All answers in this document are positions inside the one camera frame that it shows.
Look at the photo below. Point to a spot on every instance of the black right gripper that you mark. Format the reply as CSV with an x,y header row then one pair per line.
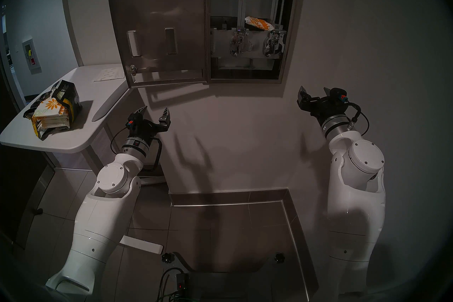
x,y
324,108

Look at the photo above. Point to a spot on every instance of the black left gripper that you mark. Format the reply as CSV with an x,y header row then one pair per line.
x,y
141,129

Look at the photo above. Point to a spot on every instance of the stainless steel dispenser door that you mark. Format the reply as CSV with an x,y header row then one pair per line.
x,y
159,29

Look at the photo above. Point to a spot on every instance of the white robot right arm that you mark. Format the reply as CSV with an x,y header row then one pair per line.
x,y
357,198

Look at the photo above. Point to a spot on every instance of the dark robot base platform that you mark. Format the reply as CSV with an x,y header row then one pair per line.
x,y
230,285

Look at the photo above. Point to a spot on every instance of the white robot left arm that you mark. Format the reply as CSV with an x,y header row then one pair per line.
x,y
102,216

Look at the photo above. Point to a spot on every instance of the black door stopper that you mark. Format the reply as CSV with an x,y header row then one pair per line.
x,y
38,211

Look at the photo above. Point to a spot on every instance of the brass lock latch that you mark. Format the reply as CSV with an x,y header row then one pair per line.
x,y
133,69

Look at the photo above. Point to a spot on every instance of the flat white wrapped pad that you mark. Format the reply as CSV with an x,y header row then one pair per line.
x,y
109,75

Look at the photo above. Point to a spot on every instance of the chrome tampon dispensing mechanism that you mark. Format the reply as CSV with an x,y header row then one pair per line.
x,y
274,43

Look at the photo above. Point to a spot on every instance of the white table with legs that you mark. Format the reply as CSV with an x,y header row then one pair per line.
x,y
85,99

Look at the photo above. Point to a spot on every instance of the black yellow pad package bag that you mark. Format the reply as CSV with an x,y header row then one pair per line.
x,y
70,98

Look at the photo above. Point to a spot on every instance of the orange white pad packet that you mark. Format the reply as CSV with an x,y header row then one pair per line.
x,y
260,23

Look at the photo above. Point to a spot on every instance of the chrome pad dispensing mechanism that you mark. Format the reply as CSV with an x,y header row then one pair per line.
x,y
240,43

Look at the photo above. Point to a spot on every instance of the red fire extinguisher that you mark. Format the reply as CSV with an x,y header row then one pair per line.
x,y
33,61

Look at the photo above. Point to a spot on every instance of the black star knob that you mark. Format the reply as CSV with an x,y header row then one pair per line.
x,y
168,257
279,258

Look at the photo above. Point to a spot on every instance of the black power box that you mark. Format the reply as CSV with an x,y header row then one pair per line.
x,y
182,285

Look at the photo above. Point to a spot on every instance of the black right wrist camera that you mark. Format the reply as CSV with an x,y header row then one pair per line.
x,y
339,96

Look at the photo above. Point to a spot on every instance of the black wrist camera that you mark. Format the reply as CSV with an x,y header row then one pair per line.
x,y
339,96
131,124

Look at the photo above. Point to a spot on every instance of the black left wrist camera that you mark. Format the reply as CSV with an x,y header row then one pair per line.
x,y
131,124

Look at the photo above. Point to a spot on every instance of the wall fire extinguisher cabinet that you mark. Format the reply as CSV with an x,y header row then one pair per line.
x,y
32,56

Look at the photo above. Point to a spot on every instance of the grey door frame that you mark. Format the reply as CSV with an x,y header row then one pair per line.
x,y
70,4

